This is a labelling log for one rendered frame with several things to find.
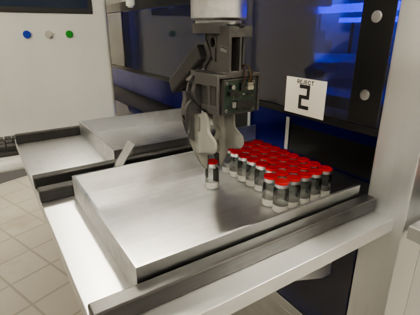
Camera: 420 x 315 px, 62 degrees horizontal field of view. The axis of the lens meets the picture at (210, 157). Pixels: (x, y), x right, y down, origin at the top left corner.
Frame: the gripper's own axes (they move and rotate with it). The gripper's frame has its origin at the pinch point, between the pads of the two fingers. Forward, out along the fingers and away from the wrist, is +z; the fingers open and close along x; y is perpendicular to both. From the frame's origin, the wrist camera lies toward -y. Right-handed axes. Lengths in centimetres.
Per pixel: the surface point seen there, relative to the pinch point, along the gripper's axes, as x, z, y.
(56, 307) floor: -19, 93, -91
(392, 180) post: 15.7, -0.1, 21.1
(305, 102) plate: 15.5, -8.0, 4.9
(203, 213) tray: -5.7, 5.0, 7.1
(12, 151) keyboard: -25, 12, -59
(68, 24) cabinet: -2, -21, -77
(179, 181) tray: -3.3, 5.0, -4.3
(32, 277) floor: -25, 93, -118
